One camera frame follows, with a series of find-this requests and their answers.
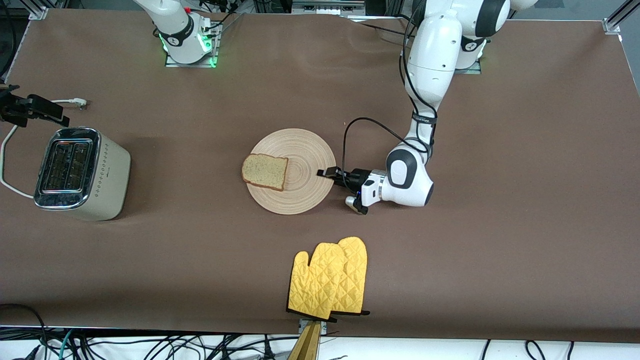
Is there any round wooden plate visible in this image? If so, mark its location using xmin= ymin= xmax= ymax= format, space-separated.
xmin=246 ymin=128 xmax=337 ymax=216

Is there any slice of bread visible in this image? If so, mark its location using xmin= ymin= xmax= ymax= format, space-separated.
xmin=241 ymin=153 xmax=290 ymax=192

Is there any white chrome two-slot toaster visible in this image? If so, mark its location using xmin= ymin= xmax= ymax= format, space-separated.
xmin=33 ymin=127 xmax=132 ymax=222

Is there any yellow quilted oven mitt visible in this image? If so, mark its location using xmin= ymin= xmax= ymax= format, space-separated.
xmin=330 ymin=236 xmax=371 ymax=317
xmin=286 ymin=242 xmax=347 ymax=321

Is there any brown table cover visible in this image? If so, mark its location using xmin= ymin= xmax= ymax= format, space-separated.
xmin=0 ymin=7 xmax=640 ymax=344

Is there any grey power strip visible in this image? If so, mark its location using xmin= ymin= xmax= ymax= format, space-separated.
xmin=291 ymin=0 xmax=367 ymax=16

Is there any white toaster power cord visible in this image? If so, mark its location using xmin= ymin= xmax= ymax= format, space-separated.
xmin=0 ymin=98 xmax=90 ymax=200

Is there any aluminium frame corner bracket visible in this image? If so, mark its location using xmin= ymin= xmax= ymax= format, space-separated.
xmin=601 ymin=0 xmax=640 ymax=96
xmin=29 ymin=0 xmax=70 ymax=21

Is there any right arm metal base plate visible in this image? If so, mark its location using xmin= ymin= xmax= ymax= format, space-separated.
xmin=164 ymin=21 xmax=222 ymax=69

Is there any black base cable on table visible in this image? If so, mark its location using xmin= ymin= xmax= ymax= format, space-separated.
xmin=357 ymin=14 xmax=416 ymax=45

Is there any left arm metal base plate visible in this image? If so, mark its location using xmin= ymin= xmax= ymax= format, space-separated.
xmin=452 ymin=50 xmax=484 ymax=75

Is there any wooden bracket on table edge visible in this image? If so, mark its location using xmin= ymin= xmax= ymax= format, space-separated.
xmin=287 ymin=319 xmax=329 ymax=360

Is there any black looped floor cable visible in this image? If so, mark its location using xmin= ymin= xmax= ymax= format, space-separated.
xmin=0 ymin=303 xmax=50 ymax=351

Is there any teal floor cable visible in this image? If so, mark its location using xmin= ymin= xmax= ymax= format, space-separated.
xmin=57 ymin=329 xmax=75 ymax=360

